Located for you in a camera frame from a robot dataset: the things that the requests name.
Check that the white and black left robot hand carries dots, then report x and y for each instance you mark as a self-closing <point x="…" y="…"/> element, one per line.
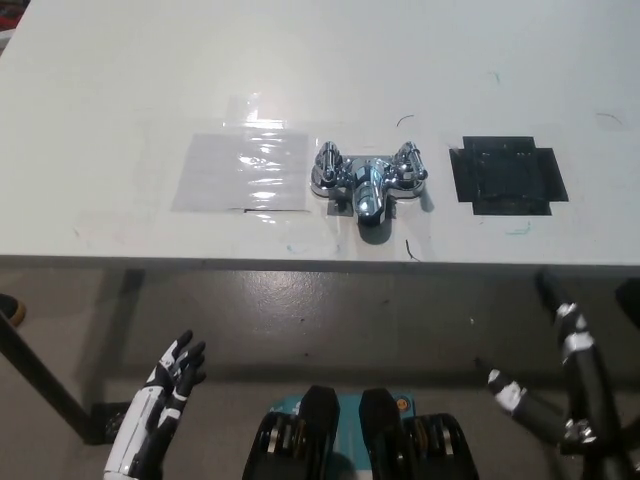
<point x="145" y="415"/>

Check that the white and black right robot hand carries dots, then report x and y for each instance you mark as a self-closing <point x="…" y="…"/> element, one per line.
<point x="582" y="380"/>

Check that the chrome faucet body with spout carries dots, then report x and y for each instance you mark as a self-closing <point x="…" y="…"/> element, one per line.
<point x="368" y="192"/>

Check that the black table foot plate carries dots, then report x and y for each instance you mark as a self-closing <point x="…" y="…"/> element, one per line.
<point x="112" y="425"/>

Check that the black metal table leg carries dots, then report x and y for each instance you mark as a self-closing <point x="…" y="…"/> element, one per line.
<point x="45" y="375"/>

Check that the black shoe with tan sole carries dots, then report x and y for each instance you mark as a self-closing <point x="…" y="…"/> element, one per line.
<point x="11" y="307"/>

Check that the black tape patch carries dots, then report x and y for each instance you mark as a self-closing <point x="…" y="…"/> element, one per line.
<point x="505" y="175"/>

